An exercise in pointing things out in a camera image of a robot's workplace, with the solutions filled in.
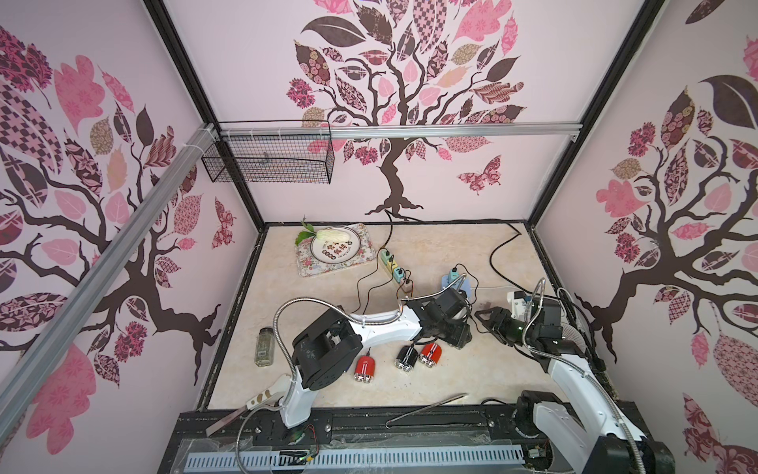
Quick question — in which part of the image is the red shaver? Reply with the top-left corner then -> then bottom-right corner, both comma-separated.
353,355 -> 375,383
418,343 -> 442,367

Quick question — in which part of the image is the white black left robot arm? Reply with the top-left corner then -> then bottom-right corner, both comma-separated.
243,288 -> 472,428

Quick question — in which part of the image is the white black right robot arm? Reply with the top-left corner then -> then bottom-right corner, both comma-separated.
473,280 -> 675,473

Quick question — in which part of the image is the black shaver middle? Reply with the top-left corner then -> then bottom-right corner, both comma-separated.
395,345 -> 418,372

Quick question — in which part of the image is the light blue round socket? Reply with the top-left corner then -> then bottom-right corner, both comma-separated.
440,275 -> 474,302

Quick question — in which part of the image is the white power strip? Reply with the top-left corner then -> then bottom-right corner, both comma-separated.
378,248 -> 414,295

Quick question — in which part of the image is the teal charger on strip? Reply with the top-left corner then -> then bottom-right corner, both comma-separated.
393,267 -> 406,284

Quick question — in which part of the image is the white patterned plate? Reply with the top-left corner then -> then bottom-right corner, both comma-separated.
308,227 -> 361,265

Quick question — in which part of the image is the white flower with leaves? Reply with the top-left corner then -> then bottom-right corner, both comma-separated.
294,219 -> 351,246

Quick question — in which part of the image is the floral placemat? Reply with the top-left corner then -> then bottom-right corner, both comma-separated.
295,223 -> 377,278

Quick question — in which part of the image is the glass spice jar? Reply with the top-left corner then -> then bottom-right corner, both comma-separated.
255,327 -> 276,367

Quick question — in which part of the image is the black blue shaver cable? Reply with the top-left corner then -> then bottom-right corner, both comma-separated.
452,263 -> 481,297

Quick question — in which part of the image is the black socket power cord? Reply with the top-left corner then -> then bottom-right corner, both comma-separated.
488,221 -> 564,297

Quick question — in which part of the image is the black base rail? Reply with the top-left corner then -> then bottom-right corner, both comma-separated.
166,403 -> 545,452

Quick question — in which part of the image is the black power strip cord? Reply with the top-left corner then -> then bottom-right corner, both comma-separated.
383,208 -> 424,253

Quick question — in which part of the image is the aluminium rail back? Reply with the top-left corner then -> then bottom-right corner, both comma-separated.
220,122 -> 582,139

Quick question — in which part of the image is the aluminium rail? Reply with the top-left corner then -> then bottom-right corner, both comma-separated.
220,122 -> 582,139
1,124 -> 217,440

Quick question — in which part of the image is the black wire basket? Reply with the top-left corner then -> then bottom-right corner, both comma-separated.
203,118 -> 336,185

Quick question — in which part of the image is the white slotted cable duct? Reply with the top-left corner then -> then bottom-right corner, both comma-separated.
183,446 -> 525,473

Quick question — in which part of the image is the aluminium rail left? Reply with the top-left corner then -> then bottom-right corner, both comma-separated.
1,124 -> 217,440

